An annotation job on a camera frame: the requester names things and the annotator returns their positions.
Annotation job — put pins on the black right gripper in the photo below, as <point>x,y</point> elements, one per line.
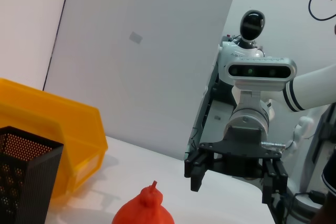
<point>236,150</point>

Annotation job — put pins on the orange knitted toy fruit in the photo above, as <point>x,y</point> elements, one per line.
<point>144,208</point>

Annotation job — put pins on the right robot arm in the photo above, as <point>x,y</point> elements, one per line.
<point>312,90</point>

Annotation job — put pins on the black mesh pen holder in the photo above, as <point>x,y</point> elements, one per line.
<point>26,176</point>

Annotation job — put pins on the right gripper silver plug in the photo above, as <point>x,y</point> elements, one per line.
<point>270,145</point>

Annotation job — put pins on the black power adapter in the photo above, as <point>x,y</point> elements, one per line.
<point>317,196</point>

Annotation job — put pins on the dark sleeve white stripes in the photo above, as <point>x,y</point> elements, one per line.
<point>331,179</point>

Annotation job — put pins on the white humanoid robot black head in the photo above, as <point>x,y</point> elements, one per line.
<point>253,24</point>

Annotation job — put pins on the white partition panel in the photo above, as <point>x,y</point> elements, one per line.
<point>144,51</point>

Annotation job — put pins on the yellow plastic storage bin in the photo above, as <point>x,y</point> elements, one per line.
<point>78,119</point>

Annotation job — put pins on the small grey sticker patch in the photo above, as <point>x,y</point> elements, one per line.
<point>136,37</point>

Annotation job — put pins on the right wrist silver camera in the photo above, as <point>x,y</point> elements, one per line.
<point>260,72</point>

